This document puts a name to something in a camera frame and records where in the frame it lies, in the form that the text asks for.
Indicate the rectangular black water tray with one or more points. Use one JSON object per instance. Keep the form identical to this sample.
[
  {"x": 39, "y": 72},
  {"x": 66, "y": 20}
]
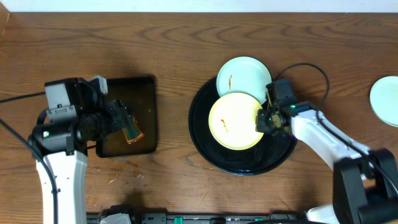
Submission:
[{"x": 138, "y": 94}]

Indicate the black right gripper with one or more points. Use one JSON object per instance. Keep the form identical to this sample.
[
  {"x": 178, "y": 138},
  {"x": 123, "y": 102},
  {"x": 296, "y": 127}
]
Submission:
[{"x": 261, "y": 126}]

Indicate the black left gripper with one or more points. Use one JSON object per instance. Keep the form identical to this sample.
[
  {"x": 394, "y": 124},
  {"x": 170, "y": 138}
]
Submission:
[{"x": 118, "y": 114}]

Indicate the yellow plate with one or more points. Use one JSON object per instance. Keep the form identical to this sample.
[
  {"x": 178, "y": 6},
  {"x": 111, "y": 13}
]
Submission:
[{"x": 232, "y": 121}]

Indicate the orange green sponge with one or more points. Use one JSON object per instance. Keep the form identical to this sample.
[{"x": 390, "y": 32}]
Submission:
[{"x": 132, "y": 131}]

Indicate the pale green plate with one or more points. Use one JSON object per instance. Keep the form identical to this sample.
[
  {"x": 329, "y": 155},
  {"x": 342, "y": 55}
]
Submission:
[
  {"x": 383, "y": 100},
  {"x": 244, "y": 75}
]

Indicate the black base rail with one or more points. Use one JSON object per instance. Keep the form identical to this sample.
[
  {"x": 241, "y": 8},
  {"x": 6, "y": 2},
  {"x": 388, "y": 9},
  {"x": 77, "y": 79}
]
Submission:
[{"x": 162, "y": 218}]

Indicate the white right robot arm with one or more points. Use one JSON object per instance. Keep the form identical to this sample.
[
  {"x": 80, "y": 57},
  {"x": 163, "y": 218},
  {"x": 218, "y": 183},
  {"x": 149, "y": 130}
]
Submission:
[{"x": 364, "y": 180}]

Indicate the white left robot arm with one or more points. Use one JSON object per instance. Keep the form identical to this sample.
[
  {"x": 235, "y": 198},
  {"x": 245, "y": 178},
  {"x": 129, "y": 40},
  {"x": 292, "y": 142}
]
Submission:
[{"x": 63, "y": 144}]

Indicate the round black tray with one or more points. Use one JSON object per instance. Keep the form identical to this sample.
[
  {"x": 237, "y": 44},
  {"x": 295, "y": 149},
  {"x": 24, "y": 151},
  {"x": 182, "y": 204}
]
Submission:
[{"x": 269, "y": 153}]

